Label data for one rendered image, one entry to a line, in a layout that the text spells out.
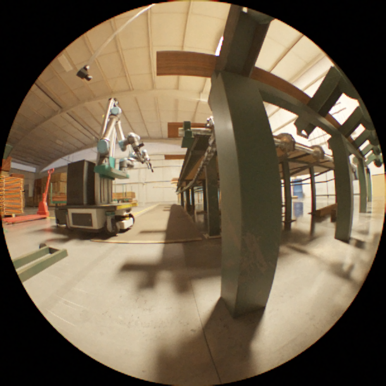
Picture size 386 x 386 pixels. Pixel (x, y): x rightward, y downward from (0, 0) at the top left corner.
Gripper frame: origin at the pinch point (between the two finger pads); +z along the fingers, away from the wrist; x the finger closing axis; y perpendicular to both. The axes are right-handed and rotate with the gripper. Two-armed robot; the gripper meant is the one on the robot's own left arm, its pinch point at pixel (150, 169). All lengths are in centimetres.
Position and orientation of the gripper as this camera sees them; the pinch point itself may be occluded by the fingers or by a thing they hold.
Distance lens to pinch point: 174.3
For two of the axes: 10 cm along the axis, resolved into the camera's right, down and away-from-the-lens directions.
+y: 9.0, -4.4, 0.2
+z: 4.4, 8.8, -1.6
